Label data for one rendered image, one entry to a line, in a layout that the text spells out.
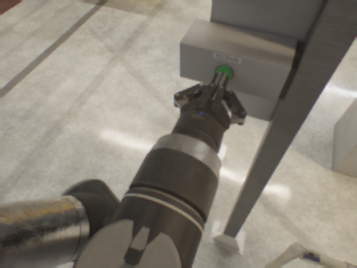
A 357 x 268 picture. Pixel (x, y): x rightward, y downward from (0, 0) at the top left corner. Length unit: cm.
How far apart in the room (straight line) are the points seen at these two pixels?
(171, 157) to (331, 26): 32
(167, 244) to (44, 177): 161
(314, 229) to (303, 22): 132
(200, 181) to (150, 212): 7
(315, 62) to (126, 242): 42
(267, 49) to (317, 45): 8
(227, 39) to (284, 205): 130
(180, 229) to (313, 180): 158
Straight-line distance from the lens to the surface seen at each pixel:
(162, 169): 31
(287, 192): 173
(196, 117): 38
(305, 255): 83
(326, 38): 51
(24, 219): 40
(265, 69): 49
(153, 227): 29
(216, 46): 50
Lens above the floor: 147
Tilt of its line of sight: 54 degrees down
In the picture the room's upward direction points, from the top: 1 degrees counter-clockwise
